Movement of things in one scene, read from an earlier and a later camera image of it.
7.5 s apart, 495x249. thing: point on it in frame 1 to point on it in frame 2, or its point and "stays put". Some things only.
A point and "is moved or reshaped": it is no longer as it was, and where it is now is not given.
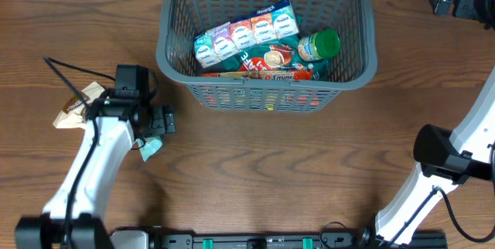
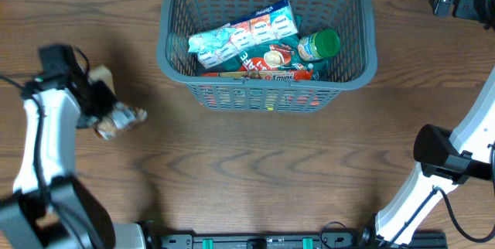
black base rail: x=145 y=238 stays put
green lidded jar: x=319 y=46 stays put
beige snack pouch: x=73 y=115 is moved or reshaped
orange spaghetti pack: x=300 y=74 stays put
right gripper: x=443 y=0 stays put
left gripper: x=162 y=124 to x=110 y=96
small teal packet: x=152 y=144 to x=206 y=41
